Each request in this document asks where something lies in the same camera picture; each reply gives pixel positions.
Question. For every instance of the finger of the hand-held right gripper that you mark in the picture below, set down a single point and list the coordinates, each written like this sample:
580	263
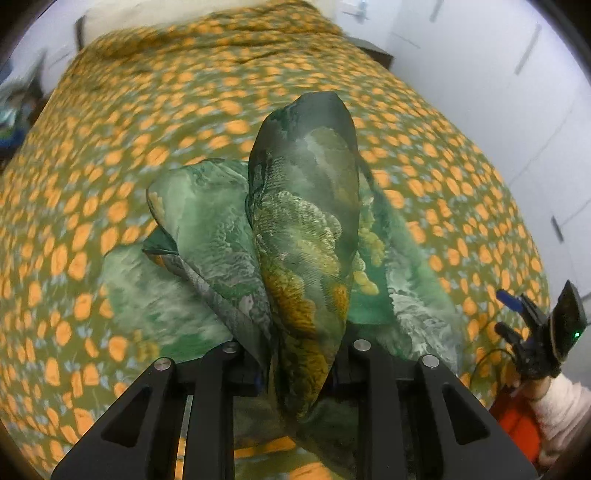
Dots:
510	332
515	302

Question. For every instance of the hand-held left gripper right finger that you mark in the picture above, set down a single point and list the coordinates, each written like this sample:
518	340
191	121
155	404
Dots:
364	369

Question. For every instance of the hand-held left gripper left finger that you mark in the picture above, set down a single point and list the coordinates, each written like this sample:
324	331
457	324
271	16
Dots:
231	369

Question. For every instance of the green landscape print padded jacket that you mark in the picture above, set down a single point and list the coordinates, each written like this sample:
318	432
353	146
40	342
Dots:
304	207

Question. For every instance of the person's right forearm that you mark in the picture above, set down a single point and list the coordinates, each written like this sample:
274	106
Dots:
563	415

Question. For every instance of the white wardrobe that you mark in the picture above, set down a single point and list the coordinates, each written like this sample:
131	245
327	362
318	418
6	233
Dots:
485	92

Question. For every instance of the orange floral green quilt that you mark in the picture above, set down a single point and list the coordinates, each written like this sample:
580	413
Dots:
138	115

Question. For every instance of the dark wooden nightstand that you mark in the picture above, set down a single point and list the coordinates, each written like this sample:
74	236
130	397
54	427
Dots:
376	53

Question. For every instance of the cream pillow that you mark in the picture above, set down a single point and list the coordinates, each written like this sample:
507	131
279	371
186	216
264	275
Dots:
106	23

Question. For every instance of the dark wooden headboard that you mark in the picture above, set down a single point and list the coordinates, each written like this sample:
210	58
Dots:
81	32

